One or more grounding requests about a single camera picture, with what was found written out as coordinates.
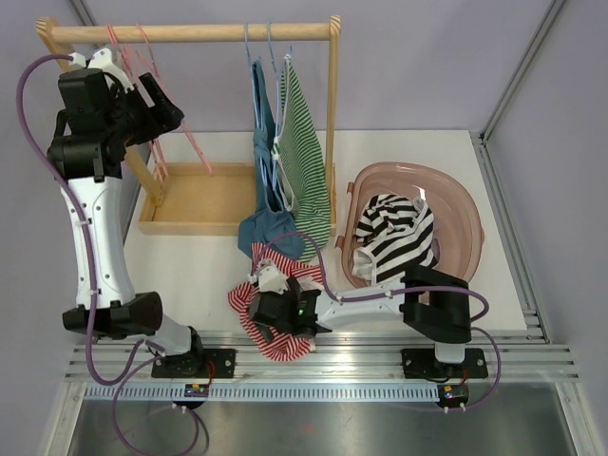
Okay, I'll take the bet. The blue hanger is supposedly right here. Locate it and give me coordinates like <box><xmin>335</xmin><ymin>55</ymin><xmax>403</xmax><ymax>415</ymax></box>
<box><xmin>244</xmin><ymin>24</ymin><xmax>281</xmax><ymax>212</ymax></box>
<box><xmin>267</xmin><ymin>22</ymin><xmax>296</xmax><ymax>212</ymax></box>

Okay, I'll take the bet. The black white striped tank top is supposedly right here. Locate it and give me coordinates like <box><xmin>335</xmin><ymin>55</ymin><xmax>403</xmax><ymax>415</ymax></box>
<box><xmin>351</xmin><ymin>194</ymin><xmax>438</xmax><ymax>285</ymax></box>

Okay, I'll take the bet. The pink plastic basin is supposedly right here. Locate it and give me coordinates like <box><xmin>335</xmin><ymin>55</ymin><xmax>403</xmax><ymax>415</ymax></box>
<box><xmin>336</xmin><ymin>162</ymin><xmax>485</xmax><ymax>288</ymax></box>

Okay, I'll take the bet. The white slotted cable duct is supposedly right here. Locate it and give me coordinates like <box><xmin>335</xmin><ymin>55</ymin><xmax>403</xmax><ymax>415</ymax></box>
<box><xmin>85</xmin><ymin>383</ymin><xmax>439</xmax><ymax>403</ymax></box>

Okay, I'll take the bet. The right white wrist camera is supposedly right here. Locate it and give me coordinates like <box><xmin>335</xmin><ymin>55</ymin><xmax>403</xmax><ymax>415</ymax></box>
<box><xmin>248</xmin><ymin>265</ymin><xmax>288</xmax><ymax>294</ymax></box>

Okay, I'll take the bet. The aluminium mounting rail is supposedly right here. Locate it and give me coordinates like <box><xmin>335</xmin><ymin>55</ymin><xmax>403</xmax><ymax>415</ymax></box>
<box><xmin>64</xmin><ymin>346</ymin><xmax>579</xmax><ymax>386</ymax></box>

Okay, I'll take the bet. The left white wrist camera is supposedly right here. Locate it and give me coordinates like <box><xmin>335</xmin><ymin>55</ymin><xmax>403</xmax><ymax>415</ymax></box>
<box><xmin>69</xmin><ymin>47</ymin><xmax>135</xmax><ymax>92</ymax></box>

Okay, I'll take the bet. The red white striped tank top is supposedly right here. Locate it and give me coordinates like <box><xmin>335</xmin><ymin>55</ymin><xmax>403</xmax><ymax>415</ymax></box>
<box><xmin>228</xmin><ymin>242</ymin><xmax>323</xmax><ymax>362</ymax></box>

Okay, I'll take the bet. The pink hanger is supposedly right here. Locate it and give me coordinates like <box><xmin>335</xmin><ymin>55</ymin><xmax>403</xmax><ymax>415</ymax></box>
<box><xmin>135</xmin><ymin>23</ymin><xmax>213</xmax><ymax>176</ymax></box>
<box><xmin>106</xmin><ymin>24</ymin><xmax>168</xmax><ymax>183</ymax></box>
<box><xmin>105</xmin><ymin>24</ymin><xmax>167</xmax><ymax>184</ymax></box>

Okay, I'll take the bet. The blue tank top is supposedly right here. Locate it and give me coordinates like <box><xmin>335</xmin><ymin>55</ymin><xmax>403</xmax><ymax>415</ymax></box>
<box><xmin>237</xmin><ymin>59</ymin><xmax>306</xmax><ymax>260</ymax></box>

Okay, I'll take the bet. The wooden clothes rack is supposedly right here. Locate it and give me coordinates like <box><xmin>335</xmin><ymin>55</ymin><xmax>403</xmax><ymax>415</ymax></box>
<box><xmin>36</xmin><ymin>15</ymin><xmax>341</xmax><ymax>236</ymax></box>

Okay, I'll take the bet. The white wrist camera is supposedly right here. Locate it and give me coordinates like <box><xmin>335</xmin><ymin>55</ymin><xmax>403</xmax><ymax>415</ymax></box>
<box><xmin>69</xmin><ymin>47</ymin><xmax>135</xmax><ymax>92</ymax></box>
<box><xmin>248</xmin><ymin>265</ymin><xmax>288</xmax><ymax>294</ymax></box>

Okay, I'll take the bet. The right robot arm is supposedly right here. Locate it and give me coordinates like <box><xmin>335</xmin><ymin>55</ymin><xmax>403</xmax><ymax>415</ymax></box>
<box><xmin>248</xmin><ymin>266</ymin><xmax>471</xmax><ymax>376</ymax></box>

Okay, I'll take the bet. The green white striped tank top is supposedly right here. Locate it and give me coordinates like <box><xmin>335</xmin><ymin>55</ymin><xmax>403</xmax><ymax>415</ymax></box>
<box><xmin>275</xmin><ymin>54</ymin><xmax>331</xmax><ymax>262</ymax></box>

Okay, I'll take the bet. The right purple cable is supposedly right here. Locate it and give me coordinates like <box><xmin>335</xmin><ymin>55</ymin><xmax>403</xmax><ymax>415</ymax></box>
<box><xmin>251</xmin><ymin>231</ymin><xmax>503</xmax><ymax>409</ymax></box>

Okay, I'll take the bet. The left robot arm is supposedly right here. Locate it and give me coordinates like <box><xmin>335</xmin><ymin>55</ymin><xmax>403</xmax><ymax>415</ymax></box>
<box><xmin>47</xmin><ymin>68</ymin><xmax>205</xmax><ymax>378</ymax></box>

